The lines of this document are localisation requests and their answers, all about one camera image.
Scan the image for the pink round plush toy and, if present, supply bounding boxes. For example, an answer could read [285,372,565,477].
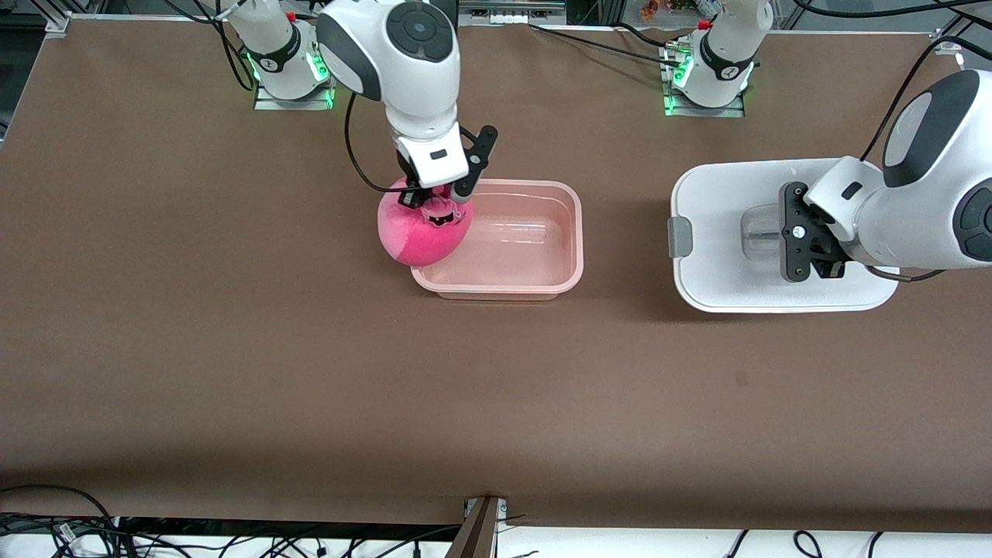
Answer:
[377,177,475,268]

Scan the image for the small metal bracket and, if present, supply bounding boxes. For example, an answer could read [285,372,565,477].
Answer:
[463,498,509,529]

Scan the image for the black cable across table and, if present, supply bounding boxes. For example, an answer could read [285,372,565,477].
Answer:
[529,22,683,67]

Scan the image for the grey metal device box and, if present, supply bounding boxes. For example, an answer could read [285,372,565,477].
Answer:
[457,0,568,26]

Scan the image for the thin black cable tangle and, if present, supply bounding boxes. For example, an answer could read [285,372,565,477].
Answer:
[116,523,466,558]

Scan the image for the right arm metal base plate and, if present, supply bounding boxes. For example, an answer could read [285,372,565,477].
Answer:
[254,77,336,111]

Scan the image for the white lid with grey clips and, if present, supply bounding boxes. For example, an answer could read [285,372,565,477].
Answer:
[668,159,901,315]

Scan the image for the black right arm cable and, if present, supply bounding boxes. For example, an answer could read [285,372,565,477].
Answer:
[343,91,405,195]

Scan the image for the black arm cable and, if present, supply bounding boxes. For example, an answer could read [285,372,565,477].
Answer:
[343,91,405,195]
[860,35,962,282]

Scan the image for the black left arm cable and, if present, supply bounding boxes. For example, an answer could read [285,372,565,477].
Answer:
[860,35,962,282]

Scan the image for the thick black looped cable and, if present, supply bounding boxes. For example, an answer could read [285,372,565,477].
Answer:
[0,484,121,558]

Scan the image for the pink plastic storage box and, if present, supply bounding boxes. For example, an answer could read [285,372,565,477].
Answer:
[409,178,584,303]

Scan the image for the colourful background items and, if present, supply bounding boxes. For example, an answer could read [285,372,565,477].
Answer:
[639,0,722,20]

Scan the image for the brown wooden post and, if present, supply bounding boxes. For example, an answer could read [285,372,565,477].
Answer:
[446,496,501,558]

